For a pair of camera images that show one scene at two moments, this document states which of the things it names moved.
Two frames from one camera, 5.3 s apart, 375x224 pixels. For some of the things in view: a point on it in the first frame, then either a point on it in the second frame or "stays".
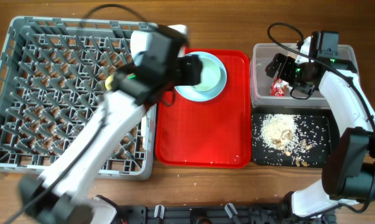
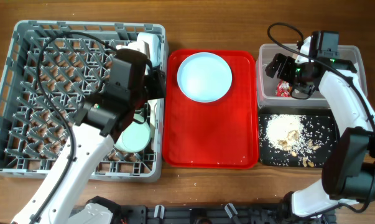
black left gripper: [189, 70] -> [157, 78]
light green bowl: [211, 74] -> [135, 138]
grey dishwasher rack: [47, 83] stays
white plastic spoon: [143, 126] -> [152, 104]
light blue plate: [191, 93] stays
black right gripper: [283, 74] stays
